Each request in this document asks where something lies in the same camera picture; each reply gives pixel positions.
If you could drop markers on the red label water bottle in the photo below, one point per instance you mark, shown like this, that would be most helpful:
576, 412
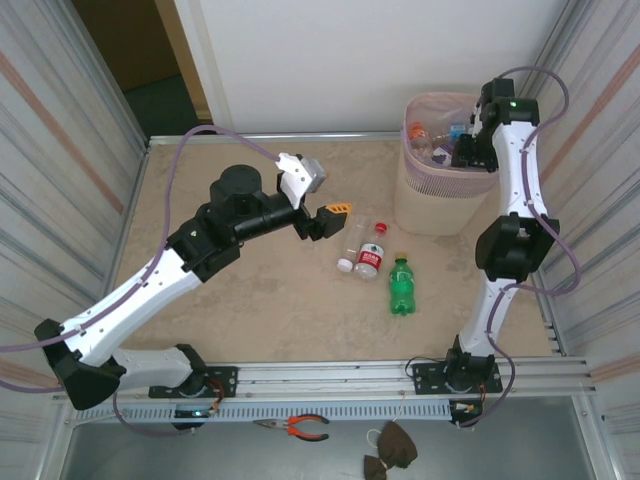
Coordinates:
370, 257

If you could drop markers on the brown wooden door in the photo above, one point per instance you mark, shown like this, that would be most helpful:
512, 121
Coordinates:
125, 40

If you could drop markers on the grey metal shelf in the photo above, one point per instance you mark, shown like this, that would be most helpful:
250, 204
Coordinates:
200, 455

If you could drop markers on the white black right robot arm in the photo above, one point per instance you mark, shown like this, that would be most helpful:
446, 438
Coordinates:
515, 165

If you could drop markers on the unlabelled clear bottle white cap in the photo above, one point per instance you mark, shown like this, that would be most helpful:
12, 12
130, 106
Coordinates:
356, 232

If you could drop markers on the large brown fabric pouch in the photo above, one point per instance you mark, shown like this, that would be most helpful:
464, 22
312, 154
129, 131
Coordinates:
395, 445

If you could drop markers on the beige plastic bin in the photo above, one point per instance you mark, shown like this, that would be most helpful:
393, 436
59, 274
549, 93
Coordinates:
430, 215

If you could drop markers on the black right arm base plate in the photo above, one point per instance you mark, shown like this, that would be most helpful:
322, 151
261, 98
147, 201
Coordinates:
425, 377

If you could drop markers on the small circuit board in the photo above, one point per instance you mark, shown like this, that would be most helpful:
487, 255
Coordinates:
465, 409
192, 414

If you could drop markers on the green soda bottle yellow cap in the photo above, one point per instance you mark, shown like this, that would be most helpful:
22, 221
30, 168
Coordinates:
402, 290

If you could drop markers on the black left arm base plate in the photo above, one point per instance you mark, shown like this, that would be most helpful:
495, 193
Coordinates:
227, 382

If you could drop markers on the pink plastic bin liner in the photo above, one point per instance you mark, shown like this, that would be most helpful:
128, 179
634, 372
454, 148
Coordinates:
430, 102

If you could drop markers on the wide aluminium base rail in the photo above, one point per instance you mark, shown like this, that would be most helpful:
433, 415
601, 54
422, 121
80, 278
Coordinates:
325, 380

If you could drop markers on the white door frame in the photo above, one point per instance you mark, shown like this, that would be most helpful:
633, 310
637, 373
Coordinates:
210, 75

